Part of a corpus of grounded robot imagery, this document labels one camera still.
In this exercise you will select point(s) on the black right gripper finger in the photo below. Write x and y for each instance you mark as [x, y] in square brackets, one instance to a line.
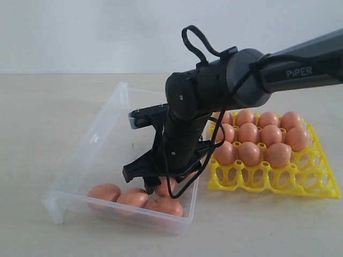
[150, 183]

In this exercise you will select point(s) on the brown egg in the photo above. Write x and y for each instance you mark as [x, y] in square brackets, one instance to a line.
[190, 176]
[136, 197]
[270, 135]
[162, 189]
[278, 155]
[245, 116]
[107, 192]
[290, 120]
[166, 205]
[225, 154]
[248, 132]
[249, 154]
[228, 133]
[268, 118]
[227, 117]
[297, 138]

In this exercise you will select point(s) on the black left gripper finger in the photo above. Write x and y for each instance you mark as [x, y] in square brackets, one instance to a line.
[141, 167]

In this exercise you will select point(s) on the yellow plastic egg tray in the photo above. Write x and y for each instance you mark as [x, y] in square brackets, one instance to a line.
[307, 174]

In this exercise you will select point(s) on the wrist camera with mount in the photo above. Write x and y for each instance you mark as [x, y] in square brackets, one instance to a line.
[149, 116]

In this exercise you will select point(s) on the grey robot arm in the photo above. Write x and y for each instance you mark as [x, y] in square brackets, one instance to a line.
[227, 80]

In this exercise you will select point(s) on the clear plastic bin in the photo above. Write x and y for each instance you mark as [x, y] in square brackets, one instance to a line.
[109, 145]

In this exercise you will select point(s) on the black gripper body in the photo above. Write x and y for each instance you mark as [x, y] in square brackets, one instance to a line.
[177, 150]

